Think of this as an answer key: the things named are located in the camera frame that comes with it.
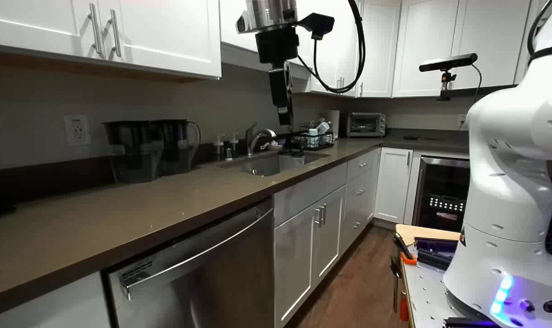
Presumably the white upper corner cabinet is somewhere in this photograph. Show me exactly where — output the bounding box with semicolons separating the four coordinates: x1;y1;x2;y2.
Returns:
219;0;363;98

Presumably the silver toaster oven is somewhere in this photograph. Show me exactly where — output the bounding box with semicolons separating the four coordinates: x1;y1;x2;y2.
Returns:
347;110;388;140

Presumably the white perforated robot table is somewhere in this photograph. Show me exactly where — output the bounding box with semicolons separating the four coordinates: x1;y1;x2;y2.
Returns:
401;260;501;328

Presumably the orange clamp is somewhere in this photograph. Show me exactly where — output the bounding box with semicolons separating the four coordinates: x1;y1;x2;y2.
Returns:
398;245;419;267

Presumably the white wall outlet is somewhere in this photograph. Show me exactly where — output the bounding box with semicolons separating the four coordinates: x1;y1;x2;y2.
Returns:
64;112;93;145

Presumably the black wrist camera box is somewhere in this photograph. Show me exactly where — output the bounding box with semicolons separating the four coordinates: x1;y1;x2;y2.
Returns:
299;10;337;41

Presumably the dish rack with dishes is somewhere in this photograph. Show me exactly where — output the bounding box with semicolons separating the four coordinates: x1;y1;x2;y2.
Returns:
286;116;339;152

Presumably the white narrow lower cabinet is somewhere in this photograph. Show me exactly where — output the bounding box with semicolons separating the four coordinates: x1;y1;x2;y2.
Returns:
374;145;423;225

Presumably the light wooden board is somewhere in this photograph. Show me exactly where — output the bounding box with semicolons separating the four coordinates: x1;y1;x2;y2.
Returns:
394;222;463;245

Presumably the white cabinet row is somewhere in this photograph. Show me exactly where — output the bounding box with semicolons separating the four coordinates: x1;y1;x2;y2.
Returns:
272;147;383;328
359;0;536;100

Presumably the stainless steel dishwasher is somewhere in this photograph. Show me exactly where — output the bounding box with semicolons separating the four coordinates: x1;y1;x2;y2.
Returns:
101;198;277;328

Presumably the black camera on stand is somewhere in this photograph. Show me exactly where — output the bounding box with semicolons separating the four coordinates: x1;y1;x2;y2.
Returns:
418;50;481;101

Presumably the white upper cabinet row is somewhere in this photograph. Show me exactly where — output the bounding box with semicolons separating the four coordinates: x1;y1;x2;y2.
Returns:
359;0;536;100

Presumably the white upper cabinet with handles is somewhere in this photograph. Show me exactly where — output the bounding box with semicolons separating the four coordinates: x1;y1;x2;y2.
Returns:
0;0;224;79

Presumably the black device on table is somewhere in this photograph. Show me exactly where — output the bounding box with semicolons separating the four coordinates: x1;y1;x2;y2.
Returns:
412;234;461;269

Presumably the steel kitchen sink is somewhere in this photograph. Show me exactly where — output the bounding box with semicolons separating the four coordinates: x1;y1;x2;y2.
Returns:
226;149;332;178

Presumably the white end cabinet panel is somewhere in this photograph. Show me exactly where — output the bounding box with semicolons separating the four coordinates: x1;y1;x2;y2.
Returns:
0;271;112;328

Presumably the chrome kitchen faucet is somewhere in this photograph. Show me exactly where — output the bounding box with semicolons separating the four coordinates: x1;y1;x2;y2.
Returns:
245;123;279;158

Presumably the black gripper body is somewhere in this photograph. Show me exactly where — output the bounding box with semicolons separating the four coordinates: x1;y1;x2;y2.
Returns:
254;25;301;69

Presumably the small dark water pitcher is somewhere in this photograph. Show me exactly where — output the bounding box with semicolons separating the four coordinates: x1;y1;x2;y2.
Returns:
159;118;204;174

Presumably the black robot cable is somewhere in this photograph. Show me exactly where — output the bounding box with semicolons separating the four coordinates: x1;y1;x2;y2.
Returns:
294;0;368;96

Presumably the white lower cabinet row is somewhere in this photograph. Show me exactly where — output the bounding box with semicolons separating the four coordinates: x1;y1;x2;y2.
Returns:
272;147;383;328

